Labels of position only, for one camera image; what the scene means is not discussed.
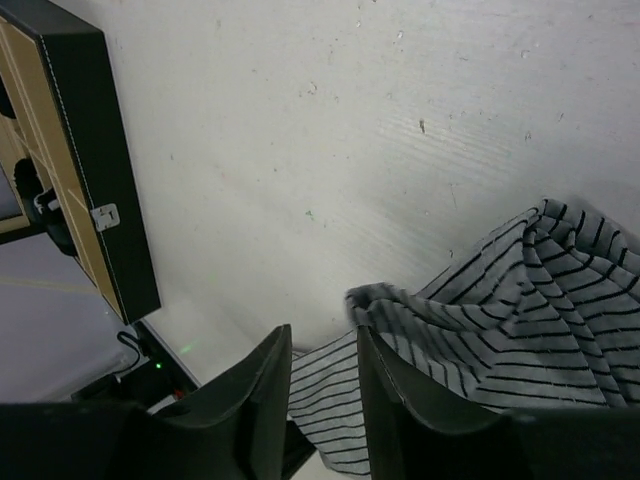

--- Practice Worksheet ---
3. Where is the rolled black underwear in box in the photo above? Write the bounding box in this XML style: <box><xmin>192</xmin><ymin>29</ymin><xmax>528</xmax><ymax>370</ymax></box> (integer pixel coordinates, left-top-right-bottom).
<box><xmin>13</xmin><ymin>158</ymin><xmax>77</xmax><ymax>257</ymax></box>

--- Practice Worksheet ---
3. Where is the grey striped underwear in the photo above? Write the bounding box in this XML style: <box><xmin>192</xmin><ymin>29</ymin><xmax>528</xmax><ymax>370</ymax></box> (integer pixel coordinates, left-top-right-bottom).
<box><xmin>288</xmin><ymin>199</ymin><xmax>639</xmax><ymax>479</ymax></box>

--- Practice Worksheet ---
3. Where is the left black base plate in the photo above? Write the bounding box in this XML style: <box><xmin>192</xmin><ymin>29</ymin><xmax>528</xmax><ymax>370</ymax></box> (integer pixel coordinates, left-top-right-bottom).
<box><xmin>71</xmin><ymin>320</ymin><xmax>199</xmax><ymax>412</ymax></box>

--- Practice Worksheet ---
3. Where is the wooden compartment organizer box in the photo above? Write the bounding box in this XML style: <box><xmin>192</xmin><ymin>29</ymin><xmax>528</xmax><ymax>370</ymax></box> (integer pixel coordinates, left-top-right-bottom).
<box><xmin>1</xmin><ymin>1</ymin><xmax>161</xmax><ymax>324</ymax></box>

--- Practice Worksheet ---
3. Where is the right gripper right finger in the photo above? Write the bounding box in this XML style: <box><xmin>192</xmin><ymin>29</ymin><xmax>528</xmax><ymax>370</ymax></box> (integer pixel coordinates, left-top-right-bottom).
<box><xmin>357</xmin><ymin>327</ymin><xmax>639</xmax><ymax>479</ymax></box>

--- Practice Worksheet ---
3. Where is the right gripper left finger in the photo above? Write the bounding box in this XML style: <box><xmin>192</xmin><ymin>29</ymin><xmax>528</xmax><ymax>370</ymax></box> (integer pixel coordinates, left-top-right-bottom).
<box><xmin>1</xmin><ymin>325</ymin><xmax>292</xmax><ymax>479</ymax></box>

